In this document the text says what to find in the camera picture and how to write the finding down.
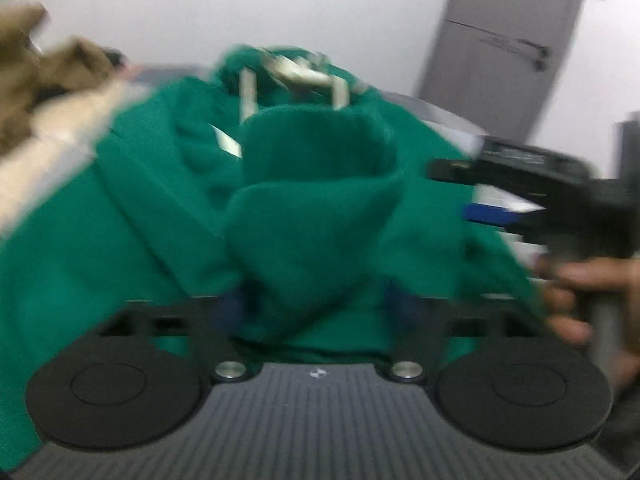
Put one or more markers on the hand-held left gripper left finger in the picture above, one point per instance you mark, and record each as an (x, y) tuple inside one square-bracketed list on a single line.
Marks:
[(227, 311)]

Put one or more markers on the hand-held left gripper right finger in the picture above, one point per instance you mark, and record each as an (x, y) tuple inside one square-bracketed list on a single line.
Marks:
[(400, 306)]

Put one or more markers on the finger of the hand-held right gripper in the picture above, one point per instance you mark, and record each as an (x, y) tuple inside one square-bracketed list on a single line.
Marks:
[(492, 213), (450, 170)]

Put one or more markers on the green hooded sweatshirt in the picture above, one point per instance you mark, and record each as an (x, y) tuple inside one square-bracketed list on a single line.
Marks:
[(310, 185)]

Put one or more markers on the person's right hand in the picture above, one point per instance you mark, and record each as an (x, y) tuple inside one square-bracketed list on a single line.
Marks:
[(565, 280)]

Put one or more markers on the grey door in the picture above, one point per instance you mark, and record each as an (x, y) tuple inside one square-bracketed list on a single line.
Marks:
[(475, 102)]

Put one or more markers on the dark furniture piece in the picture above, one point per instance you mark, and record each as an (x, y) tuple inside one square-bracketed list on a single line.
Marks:
[(630, 150)]

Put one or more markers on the brown fuzzy garment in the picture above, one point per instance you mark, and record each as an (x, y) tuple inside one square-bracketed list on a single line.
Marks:
[(75, 62)]

